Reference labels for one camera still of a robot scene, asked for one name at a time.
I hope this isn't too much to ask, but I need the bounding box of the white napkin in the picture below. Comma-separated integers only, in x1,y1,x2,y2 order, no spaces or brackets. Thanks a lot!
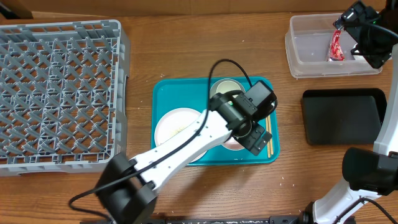
350,44,363,56

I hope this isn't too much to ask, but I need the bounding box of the small white bowl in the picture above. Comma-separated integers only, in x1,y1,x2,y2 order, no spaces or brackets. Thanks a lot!
222,138,244,151

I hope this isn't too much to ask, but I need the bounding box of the red sauce packet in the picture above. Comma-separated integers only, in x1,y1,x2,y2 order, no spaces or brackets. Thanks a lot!
326,30,345,62

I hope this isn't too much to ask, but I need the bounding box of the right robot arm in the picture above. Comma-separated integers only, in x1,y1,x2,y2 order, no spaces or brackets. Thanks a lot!
297,1,397,223

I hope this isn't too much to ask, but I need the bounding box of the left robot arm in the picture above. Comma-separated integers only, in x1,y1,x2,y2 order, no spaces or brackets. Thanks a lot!
96,81,277,223

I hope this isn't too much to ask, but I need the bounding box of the clear plastic waste bin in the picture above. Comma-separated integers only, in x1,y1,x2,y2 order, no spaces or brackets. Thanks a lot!
285,13,382,78

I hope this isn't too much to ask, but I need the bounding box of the grey metal bowl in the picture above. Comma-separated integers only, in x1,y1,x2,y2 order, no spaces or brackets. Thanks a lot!
210,78,246,98

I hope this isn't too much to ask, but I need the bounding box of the large white plate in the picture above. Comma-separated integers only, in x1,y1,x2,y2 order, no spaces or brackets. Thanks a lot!
154,108,201,147

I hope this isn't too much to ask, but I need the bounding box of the teal serving tray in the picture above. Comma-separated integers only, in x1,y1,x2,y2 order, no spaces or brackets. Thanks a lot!
151,78,280,166

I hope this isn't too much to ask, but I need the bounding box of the black plastic tray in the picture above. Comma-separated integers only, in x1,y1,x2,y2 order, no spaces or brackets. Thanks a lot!
301,88,387,145

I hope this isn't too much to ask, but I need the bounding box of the grey plastic dish rack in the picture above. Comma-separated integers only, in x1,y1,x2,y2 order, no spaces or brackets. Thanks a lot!
1,19,130,177

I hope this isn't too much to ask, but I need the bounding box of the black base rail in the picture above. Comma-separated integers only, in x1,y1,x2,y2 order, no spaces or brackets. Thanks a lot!
80,215,357,224

